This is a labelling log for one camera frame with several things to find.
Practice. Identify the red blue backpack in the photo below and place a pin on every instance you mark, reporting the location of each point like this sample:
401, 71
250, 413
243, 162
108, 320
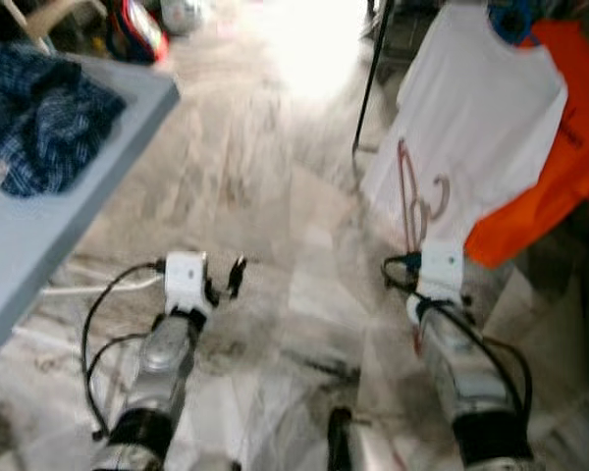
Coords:
142, 29

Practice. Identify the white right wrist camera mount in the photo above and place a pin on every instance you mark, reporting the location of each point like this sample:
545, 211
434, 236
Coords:
442, 270

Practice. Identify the orange hanging T-shirt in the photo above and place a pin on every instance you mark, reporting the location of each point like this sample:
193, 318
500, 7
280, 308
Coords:
560, 196

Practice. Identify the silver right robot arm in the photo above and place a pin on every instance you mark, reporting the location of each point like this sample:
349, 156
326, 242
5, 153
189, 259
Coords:
452, 353

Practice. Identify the light blue folding table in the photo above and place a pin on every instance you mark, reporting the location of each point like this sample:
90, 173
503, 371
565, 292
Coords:
39, 235

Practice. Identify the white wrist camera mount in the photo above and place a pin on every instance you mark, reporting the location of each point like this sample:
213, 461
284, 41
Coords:
442, 270
185, 280

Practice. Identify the white hanging T-shirt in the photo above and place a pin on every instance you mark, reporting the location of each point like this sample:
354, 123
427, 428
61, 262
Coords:
471, 118

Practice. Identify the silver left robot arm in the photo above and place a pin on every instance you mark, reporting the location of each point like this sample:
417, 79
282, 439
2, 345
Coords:
162, 358

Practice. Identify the white printed plastic bag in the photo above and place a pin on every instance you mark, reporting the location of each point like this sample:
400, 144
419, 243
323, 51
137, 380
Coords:
182, 15

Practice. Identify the blue plaid shirt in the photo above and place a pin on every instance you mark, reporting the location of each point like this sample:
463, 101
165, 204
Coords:
49, 118

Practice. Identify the robot right leg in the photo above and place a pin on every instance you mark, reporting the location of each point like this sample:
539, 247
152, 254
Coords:
358, 446

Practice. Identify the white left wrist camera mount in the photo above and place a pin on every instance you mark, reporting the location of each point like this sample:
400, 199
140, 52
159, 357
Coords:
185, 280

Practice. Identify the cream plastic chair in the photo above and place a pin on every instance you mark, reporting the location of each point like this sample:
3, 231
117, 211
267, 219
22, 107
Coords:
64, 15

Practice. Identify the black clothes rack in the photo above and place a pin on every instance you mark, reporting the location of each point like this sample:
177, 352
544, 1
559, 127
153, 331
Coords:
371, 78

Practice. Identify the pink clothes hanger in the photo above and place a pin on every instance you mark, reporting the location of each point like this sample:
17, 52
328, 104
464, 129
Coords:
408, 191

